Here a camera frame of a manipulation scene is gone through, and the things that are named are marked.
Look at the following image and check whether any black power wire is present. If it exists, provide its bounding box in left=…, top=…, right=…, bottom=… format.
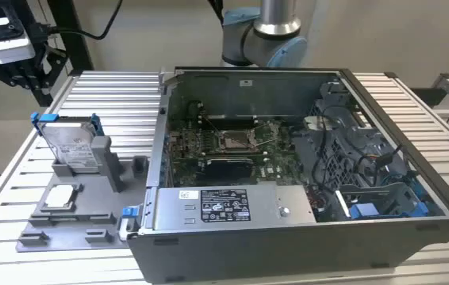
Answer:
left=358, top=144, right=404, bottom=191

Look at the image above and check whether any CPU socket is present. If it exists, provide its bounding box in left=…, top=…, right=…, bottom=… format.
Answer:
left=215, top=129, right=258, bottom=151

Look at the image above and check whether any grey power supply unit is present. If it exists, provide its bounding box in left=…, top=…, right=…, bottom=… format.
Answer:
left=153, top=184, right=315, bottom=231

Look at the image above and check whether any black RAM slot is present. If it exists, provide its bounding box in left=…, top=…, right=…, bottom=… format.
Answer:
left=199, top=150, right=270, bottom=157

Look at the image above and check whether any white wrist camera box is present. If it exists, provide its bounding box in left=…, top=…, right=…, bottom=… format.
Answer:
left=0, top=0, right=37, bottom=65

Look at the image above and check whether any hard disk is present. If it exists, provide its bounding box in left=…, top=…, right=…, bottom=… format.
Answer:
left=29, top=112, right=104, bottom=175

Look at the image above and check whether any blue-grey disk bay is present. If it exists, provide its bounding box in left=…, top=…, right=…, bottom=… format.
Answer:
left=290, top=80, right=432, bottom=222

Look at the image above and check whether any silver CPU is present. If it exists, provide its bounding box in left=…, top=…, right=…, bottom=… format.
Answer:
left=45, top=185, right=79, bottom=208

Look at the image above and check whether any green motherboard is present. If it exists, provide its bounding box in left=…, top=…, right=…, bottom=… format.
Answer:
left=167, top=118, right=312, bottom=188

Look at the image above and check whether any black camera cable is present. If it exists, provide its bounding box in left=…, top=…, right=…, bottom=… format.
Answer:
left=48, top=0, right=124, bottom=41

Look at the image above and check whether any black frame post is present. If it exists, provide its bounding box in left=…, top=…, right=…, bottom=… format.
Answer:
left=29, top=0, right=95, bottom=107

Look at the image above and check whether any grey parts rack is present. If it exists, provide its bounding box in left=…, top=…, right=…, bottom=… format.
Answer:
left=15, top=136, right=151, bottom=254

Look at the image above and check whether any black data wire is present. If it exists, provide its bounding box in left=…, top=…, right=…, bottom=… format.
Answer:
left=310, top=106, right=368, bottom=192

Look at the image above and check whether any black PC case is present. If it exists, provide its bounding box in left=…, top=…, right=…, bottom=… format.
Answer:
left=125, top=66, right=449, bottom=283

